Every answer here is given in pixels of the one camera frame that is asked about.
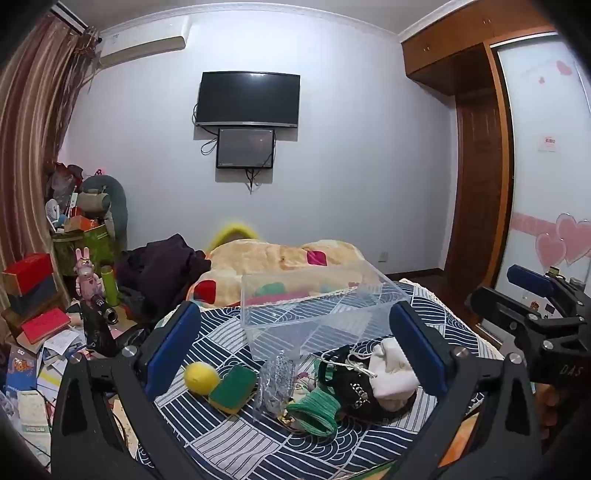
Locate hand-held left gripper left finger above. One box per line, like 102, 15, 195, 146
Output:
50, 301, 204, 480

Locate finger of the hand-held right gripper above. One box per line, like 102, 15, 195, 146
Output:
506, 265, 561, 300
465, 286, 546, 334

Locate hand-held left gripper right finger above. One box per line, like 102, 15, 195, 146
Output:
388, 301, 544, 480

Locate white cloth cap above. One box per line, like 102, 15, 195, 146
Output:
367, 338, 422, 414

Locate yellow soft ball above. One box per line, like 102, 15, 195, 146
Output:
184, 361, 221, 395

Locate black drawstring bag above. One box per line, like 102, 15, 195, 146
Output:
313, 344, 419, 423

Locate green and yellow sponge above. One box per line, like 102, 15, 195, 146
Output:
208, 364, 259, 415

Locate clear plastic storage box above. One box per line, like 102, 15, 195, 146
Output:
240, 260, 419, 363

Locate green knitted hat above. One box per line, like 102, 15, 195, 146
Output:
286, 388, 343, 435

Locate pink heart stickers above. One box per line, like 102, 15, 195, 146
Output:
536, 213, 591, 273

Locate dark clothes pile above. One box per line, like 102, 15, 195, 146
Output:
115, 234, 212, 320

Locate black flashlight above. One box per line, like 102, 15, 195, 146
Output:
90, 293, 119, 326

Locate green bottle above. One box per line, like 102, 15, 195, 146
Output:
102, 265, 121, 306

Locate frosted sliding wardrobe door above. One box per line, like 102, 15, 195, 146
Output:
492, 41, 591, 298

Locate clear crinkled plastic bag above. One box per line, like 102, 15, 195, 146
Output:
252, 350, 299, 424

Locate pink rabbit figure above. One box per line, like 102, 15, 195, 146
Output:
74, 248, 103, 302

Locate dark wooden door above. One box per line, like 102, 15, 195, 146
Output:
444, 92, 503, 278

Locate blue patterned bed sheet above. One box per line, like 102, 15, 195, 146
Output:
134, 277, 505, 480

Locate yellow plush cushion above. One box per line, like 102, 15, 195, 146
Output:
205, 222, 259, 253

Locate green cardboard box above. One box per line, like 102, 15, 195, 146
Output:
53, 225, 117, 278

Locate red book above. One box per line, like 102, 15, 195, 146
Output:
21, 308, 72, 344

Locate beige patchwork blanket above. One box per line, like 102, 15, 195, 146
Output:
187, 239, 399, 309

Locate dark grey box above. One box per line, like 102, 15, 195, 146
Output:
8, 277, 59, 315

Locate pile of papers and books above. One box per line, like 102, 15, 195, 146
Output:
0, 323, 89, 462

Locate grey plush toy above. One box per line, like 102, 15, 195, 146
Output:
76, 173, 129, 241

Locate red box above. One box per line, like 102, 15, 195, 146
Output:
2, 253, 54, 296

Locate small white fan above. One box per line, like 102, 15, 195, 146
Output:
45, 199, 64, 232

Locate wooden overhead cabinet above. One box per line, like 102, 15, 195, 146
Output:
399, 0, 560, 94

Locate brown striped curtain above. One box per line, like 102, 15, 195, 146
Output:
0, 9, 100, 278

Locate white air conditioner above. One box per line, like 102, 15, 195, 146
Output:
97, 33, 188, 70

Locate small wall monitor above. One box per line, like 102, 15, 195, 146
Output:
216, 128, 276, 169

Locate large wall television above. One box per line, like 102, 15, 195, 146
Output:
195, 71, 302, 128

